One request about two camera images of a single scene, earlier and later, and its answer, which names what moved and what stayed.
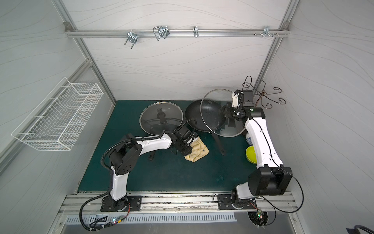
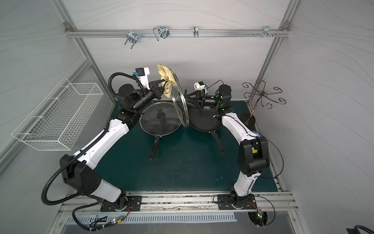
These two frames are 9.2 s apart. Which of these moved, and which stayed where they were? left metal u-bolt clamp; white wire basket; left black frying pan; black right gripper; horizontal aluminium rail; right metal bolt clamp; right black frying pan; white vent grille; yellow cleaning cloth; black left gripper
Moved: yellow cleaning cloth; black right gripper; black left gripper
Stayed: horizontal aluminium rail; left black frying pan; right black frying pan; left metal u-bolt clamp; right metal bolt clamp; white wire basket; white vent grille
